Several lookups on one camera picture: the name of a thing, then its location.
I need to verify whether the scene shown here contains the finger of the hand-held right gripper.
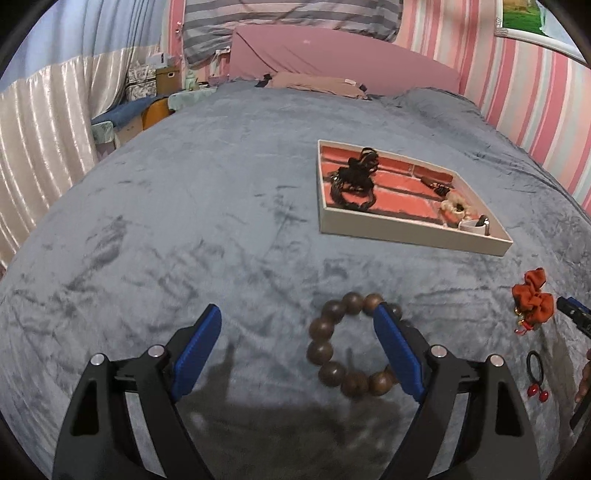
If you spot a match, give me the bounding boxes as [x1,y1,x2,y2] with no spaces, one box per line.
[556,296,591,340]

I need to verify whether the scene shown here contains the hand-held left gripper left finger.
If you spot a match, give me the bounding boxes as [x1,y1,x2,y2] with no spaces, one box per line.
[52,304,223,480]

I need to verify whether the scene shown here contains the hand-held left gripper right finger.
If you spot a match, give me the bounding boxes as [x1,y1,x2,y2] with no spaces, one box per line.
[372,302,542,480]

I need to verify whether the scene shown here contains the orange scrunchie with red tassel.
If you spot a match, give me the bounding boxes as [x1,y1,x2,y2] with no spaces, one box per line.
[511,268,556,336]

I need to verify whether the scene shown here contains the brown wooden bead bracelet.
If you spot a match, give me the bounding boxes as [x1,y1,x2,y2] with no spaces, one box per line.
[307,292,405,398]

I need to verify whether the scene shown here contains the beige tray with red lining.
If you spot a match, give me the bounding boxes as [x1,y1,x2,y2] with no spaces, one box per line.
[317,139,515,257]

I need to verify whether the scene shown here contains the white wristwatch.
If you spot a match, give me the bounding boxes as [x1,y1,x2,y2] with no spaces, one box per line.
[458,215,493,236]

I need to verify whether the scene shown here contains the cream scrunchie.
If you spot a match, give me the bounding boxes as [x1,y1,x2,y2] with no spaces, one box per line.
[438,193,474,228]

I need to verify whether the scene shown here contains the black scrunchie with bell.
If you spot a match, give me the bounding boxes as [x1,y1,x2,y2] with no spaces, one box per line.
[329,184,378,213]

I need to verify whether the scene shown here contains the small dark brown hair clip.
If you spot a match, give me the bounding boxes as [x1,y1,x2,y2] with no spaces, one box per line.
[419,174,456,196]

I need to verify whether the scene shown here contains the black hair claw clip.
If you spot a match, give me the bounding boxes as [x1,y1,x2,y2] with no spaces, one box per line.
[348,147,380,175]

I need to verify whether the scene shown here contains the person's right hand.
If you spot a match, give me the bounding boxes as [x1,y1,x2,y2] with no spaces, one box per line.
[574,348,591,404]

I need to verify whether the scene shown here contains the grey plush blanket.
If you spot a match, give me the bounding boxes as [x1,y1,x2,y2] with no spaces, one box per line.
[0,85,591,480]

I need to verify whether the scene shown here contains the orange wooden chair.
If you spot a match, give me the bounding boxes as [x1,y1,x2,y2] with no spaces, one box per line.
[141,98,171,130]

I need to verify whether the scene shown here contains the blue cloth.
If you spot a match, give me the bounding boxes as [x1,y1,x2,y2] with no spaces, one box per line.
[91,96,169,131]

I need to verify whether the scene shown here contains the pale green cloth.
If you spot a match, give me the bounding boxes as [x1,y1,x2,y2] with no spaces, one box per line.
[168,87,219,112]

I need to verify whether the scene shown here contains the blue and white curtain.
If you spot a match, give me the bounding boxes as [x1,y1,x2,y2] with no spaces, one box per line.
[0,0,175,274]

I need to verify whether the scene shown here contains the brown cardboard box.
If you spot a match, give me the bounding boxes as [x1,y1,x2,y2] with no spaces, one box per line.
[156,66,182,95]

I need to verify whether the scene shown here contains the floral storage box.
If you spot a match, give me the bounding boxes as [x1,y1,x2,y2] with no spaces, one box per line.
[127,65,158,100]

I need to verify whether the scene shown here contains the brown pillow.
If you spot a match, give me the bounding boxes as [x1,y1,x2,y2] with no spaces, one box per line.
[265,71,371,100]

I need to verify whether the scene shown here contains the white framed picture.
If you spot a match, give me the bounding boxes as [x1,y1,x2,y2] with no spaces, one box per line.
[493,0,591,65]

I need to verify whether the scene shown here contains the pink headboard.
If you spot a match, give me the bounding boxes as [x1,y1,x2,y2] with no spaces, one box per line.
[229,25,462,96]

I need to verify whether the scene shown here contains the grey striped duvet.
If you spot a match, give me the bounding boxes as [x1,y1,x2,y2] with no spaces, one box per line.
[184,0,404,70]

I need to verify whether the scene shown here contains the black hair tie red beads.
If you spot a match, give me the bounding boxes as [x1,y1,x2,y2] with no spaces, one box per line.
[526,351,550,402]

